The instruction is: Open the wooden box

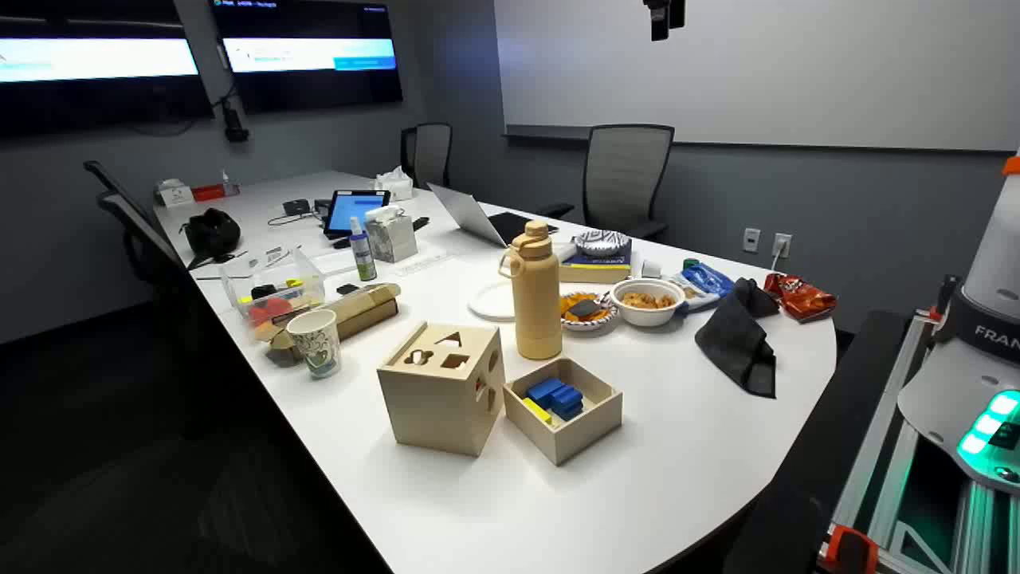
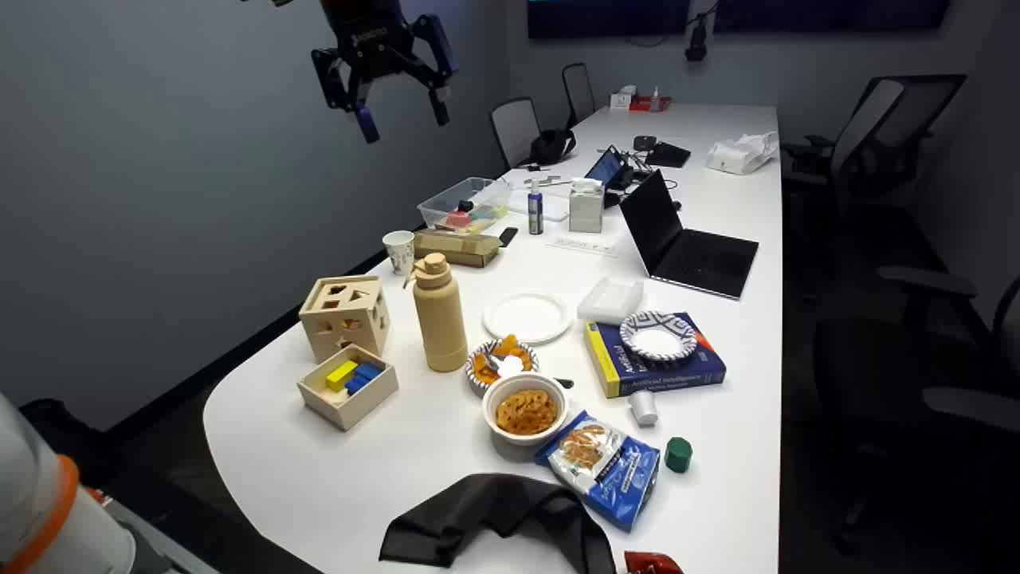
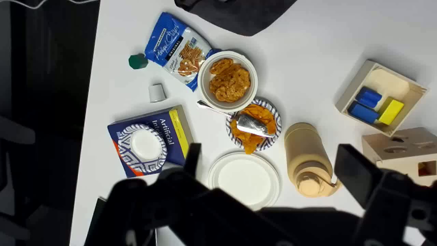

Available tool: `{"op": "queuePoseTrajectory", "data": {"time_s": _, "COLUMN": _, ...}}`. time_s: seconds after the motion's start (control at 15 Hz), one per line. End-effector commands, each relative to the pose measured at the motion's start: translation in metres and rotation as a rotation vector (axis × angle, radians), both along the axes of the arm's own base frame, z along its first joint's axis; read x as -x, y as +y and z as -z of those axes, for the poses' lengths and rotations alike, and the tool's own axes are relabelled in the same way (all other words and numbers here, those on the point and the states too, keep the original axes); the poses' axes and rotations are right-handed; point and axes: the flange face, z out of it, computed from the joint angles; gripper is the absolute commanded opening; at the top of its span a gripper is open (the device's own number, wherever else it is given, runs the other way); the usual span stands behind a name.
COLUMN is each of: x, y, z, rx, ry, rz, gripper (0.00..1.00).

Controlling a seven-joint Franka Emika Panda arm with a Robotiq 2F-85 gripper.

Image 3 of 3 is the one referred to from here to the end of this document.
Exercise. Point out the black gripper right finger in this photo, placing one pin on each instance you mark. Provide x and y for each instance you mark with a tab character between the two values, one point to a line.
356	173

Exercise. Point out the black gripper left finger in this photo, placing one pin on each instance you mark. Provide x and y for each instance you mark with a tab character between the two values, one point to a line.
192	159

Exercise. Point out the wooden block toy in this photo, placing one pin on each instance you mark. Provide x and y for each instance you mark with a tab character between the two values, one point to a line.
400	144

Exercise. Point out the wooden shape sorter box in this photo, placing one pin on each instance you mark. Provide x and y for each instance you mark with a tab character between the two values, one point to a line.
411	178

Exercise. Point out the blue and yellow book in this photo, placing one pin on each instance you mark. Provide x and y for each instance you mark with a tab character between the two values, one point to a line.
177	132

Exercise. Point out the blue patterned paper bowl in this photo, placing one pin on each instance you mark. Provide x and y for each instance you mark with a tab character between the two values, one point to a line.
142	148

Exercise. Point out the plain white plate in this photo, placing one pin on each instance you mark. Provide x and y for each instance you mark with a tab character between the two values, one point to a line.
246	180

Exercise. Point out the tan water bottle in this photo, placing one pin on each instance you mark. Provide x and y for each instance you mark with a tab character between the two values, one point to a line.
304	151

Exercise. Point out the blue block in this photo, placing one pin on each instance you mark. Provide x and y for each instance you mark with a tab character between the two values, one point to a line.
363	113
369	98

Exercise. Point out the white bowl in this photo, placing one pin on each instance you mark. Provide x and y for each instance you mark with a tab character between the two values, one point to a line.
205	96

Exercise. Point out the silver foil wrapped item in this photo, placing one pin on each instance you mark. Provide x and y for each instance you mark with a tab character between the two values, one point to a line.
252	125

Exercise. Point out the yellow block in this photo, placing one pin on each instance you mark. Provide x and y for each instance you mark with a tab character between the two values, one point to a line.
390	113

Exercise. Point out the small white cup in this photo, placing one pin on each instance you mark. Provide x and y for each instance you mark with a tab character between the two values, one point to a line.
157	92

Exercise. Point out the shallow wooden tray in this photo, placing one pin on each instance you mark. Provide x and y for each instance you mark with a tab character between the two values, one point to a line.
352	94

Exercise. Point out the orange chips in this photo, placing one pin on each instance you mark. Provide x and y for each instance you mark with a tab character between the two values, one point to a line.
261	111

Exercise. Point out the orange pretzel snacks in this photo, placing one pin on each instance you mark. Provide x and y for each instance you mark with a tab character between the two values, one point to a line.
228	81

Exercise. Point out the blue patterned paper plate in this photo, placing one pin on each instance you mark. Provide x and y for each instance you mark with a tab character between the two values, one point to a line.
276	120

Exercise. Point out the green bottle cap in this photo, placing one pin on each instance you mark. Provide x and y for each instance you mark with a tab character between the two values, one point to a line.
138	62

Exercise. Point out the blue snack pouch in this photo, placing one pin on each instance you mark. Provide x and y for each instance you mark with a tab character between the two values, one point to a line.
165	42

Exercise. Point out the black cloth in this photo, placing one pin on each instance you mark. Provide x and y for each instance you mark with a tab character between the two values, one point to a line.
236	14

